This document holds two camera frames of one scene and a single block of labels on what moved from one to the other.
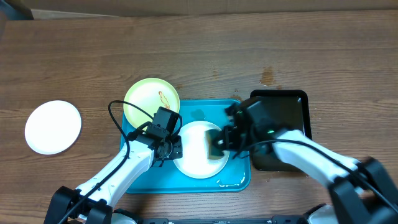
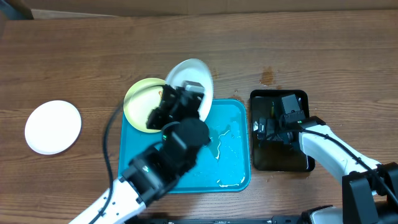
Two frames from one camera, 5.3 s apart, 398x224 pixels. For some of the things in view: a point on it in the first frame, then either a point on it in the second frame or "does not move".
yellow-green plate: (148, 94) does not move
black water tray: (282, 111) does not move
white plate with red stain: (53, 127) does not move
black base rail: (275, 219) does not move
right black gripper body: (238, 140) -> (273, 128)
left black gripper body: (174, 149) -> (156, 120)
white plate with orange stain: (194, 162) -> (193, 70)
